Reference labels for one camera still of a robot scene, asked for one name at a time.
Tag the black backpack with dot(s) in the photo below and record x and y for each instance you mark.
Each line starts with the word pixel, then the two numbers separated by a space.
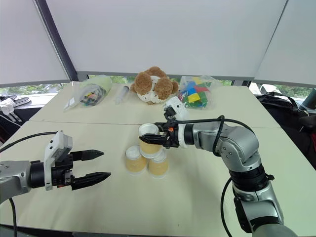
pixel 284 116

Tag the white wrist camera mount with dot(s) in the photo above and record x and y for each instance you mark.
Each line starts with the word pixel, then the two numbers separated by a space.
pixel 179 107
pixel 53 148

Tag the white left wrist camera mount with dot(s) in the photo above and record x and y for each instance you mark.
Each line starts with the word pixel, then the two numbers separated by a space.
pixel 53 148

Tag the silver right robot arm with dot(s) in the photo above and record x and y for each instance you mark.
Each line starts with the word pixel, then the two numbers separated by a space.
pixel 237 143

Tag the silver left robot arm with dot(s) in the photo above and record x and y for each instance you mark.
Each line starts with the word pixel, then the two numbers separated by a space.
pixel 14 177

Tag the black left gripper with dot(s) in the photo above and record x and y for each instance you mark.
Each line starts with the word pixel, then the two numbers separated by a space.
pixel 61 172

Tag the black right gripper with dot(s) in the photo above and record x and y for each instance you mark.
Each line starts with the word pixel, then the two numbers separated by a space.
pixel 171 138

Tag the bag of colourful blocks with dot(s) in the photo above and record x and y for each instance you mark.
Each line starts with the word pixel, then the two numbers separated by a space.
pixel 195 95

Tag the white plastic object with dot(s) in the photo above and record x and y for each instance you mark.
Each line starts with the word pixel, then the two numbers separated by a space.
pixel 6 106

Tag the tan paper cup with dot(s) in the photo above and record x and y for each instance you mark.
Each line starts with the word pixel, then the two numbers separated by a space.
pixel 158 169
pixel 149 150
pixel 135 165

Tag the clear bag of small items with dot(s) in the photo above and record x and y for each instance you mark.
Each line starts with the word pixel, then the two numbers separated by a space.
pixel 92 96

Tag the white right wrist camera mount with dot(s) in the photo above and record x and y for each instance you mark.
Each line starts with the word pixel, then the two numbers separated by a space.
pixel 179 107

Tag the dark grey window post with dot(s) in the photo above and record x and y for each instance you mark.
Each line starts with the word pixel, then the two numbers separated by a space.
pixel 58 44

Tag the brown plush toy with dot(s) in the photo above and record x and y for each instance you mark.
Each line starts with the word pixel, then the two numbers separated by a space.
pixel 143 82

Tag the clear plastic syringe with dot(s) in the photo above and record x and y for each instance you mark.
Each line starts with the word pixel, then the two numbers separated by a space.
pixel 122 93

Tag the light green pouch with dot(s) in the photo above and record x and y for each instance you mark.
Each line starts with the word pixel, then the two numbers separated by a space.
pixel 102 82

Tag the grey window frame bar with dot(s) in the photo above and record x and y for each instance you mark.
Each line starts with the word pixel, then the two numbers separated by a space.
pixel 172 75

